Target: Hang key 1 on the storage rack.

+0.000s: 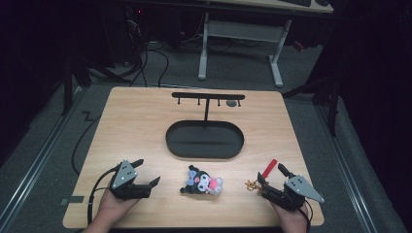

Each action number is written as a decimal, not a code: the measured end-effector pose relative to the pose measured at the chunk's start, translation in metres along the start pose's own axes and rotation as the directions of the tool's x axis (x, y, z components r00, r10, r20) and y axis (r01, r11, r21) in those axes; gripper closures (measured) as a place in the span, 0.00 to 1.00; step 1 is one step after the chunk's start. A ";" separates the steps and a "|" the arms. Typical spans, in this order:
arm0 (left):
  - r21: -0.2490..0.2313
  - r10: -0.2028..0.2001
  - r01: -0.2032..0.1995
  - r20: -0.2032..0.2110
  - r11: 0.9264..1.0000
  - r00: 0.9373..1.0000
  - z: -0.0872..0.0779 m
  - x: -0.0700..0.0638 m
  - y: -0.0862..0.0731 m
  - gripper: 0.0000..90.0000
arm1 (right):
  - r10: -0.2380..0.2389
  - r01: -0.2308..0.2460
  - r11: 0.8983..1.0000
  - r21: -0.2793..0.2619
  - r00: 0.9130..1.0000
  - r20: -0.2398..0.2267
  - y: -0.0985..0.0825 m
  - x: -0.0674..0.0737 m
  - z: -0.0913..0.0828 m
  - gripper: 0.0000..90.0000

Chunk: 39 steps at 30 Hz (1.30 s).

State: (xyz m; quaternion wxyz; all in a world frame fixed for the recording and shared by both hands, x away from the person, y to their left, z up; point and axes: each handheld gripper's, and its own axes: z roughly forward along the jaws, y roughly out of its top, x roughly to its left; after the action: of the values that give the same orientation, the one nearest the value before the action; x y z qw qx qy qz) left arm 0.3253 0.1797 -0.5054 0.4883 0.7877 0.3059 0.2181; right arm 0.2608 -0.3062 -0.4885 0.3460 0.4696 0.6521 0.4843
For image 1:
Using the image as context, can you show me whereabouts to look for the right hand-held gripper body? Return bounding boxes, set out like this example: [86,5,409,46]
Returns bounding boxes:
[261,175,326,213]

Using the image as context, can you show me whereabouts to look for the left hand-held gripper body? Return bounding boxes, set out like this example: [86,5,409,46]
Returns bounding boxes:
[109,159,153,200]

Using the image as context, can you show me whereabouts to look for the red tag keychain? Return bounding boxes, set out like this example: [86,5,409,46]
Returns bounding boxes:
[244,158,279,193]

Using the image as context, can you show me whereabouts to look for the black and pink plush keychain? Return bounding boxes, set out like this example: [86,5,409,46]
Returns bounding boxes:
[179,164,224,197]

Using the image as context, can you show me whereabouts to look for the black key rack with tray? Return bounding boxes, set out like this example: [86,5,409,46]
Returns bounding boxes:
[165,91,247,160]

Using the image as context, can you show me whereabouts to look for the person's right hand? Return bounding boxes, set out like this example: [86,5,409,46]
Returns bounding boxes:
[270,199,309,233]

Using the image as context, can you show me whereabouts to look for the person's left hand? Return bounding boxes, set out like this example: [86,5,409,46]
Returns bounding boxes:
[96,188,141,225]

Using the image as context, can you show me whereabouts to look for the grey tape strip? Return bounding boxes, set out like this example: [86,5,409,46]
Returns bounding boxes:
[59,195,86,207]

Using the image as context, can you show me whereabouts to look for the black metal stand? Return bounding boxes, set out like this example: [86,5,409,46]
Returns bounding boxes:
[282,73,342,138]
[60,56,131,117]

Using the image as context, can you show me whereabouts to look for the black computer tower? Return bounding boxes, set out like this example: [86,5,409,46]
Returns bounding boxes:
[124,5,148,66]

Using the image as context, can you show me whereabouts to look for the white-framed wooden desk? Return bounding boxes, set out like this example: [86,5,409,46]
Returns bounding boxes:
[197,0,335,88]

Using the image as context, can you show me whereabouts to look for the black keyboard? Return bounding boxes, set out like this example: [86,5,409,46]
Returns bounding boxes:
[279,0,313,8]

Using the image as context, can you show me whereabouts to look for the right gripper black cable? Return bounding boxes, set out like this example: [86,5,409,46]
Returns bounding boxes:
[296,198,314,233]

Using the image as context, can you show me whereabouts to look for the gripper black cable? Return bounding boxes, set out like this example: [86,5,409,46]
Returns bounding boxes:
[296,198,314,233]
[86,166,120,226]

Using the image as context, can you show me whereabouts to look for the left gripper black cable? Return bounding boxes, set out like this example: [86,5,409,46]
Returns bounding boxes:
[86,166,120,226]

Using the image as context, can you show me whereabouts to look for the black cable beside table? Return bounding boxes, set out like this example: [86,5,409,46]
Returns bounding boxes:
[71,114,102,177]

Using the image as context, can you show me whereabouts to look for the metal floor rail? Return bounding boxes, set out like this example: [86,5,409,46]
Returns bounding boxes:
[315,106,378,233]
[0,86,84,229]

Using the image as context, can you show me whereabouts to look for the black floor cables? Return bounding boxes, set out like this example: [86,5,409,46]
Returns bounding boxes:
[128,40,170,88]

